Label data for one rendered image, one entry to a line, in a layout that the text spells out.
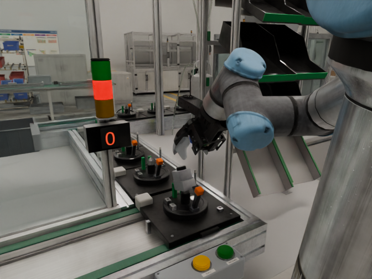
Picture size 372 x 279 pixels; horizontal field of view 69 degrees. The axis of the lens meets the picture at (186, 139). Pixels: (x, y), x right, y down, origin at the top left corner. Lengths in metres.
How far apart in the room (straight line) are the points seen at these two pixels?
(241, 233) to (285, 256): 0.18
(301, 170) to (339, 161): 0.89
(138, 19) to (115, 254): 11.11
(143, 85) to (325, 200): 9.64
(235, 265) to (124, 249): 0.30
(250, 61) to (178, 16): 11.71
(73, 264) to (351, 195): 0.72
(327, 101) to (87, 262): 0.67
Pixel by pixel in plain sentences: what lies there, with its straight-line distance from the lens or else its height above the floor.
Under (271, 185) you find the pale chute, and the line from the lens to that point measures 0.96.
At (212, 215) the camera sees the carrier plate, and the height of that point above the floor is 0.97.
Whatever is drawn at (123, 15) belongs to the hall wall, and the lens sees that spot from 11.54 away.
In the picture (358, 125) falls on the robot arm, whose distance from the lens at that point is 0.18.
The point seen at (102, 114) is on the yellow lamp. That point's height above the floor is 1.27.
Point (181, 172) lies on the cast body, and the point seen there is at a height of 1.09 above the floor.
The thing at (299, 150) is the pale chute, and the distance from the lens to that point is 1.12.
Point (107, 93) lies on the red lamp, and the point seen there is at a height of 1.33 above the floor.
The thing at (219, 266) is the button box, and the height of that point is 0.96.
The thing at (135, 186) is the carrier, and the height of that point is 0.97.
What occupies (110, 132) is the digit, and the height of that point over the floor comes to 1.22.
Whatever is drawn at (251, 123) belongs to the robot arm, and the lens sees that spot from 0.46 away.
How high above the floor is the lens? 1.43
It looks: 18 degrees down
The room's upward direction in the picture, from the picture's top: straight up
